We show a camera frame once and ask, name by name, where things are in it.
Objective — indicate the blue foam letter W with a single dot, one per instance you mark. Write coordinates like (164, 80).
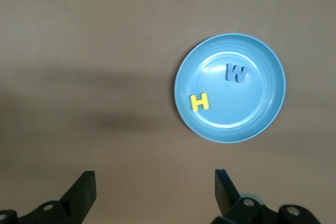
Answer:
(236, 73)

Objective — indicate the yellow foam letter H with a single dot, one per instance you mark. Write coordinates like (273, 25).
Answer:
(199, 102)

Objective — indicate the blue plate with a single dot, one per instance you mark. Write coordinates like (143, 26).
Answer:
(236, 119)

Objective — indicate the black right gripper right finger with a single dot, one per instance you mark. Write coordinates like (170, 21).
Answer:
(225, 195)

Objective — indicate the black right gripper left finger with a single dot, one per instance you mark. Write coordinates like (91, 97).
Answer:
(78, 197)

